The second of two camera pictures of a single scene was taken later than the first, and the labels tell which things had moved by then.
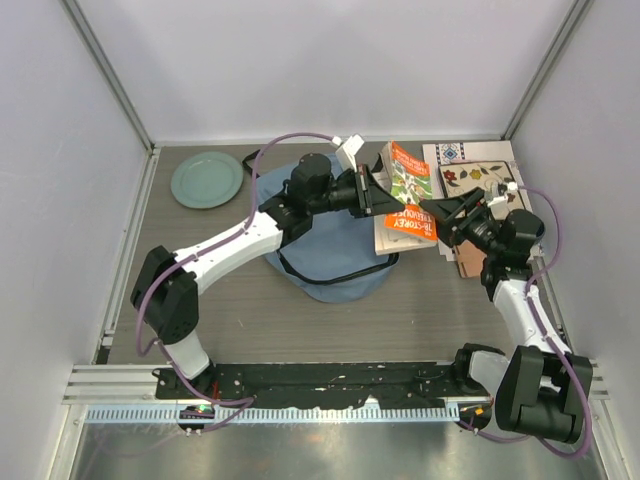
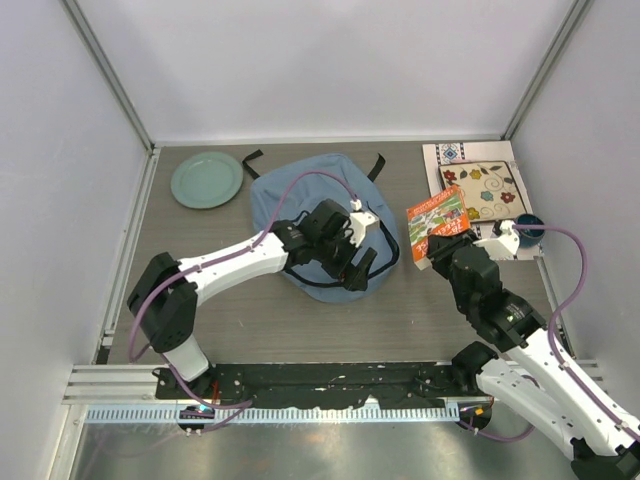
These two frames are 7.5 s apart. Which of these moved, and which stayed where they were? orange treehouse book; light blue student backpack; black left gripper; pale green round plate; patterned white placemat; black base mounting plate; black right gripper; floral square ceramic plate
Moved: orange treehouse book; black left gripper; black right gripper; light blue student backpack
Stayed: patterned white placemat; pale green round plate; floral square ceramic plate; black base mounting plate
